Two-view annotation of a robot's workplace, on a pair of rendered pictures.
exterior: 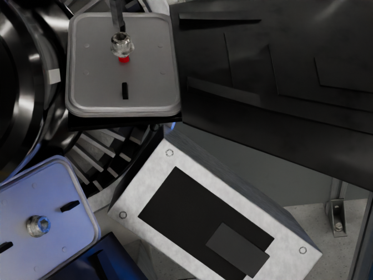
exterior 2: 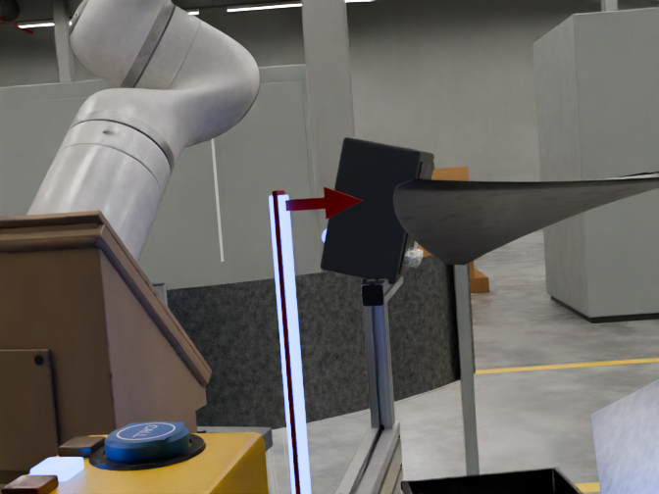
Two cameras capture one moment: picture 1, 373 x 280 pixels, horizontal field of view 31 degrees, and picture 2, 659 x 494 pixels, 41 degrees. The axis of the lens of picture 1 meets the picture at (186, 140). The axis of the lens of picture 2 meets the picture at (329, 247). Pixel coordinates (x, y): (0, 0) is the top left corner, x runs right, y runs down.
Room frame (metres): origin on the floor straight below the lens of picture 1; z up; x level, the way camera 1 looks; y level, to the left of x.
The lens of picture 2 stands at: (0.96, -0.13, 1.20)
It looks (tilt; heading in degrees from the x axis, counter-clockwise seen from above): 4 degrees down; 193
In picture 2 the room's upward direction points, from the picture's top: 4 degrees counter-clockwise
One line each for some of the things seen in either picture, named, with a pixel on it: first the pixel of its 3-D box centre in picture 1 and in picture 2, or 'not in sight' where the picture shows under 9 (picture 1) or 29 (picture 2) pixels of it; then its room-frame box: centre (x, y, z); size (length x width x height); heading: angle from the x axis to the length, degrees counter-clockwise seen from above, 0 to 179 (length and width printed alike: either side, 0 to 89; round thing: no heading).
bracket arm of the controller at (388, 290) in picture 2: not in sight; (383, 283); (-0.32, -0.35, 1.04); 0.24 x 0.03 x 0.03; 2
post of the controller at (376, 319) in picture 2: not in sight; (378, 354); (-0.22, -0.35, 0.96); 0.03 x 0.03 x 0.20; 2
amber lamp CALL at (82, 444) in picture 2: not in sight; (82, 446); (0.57, -0.35, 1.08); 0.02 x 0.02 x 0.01; 2
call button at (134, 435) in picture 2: not in sight; (147, 445); (0.56, -0.32, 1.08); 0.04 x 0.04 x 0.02
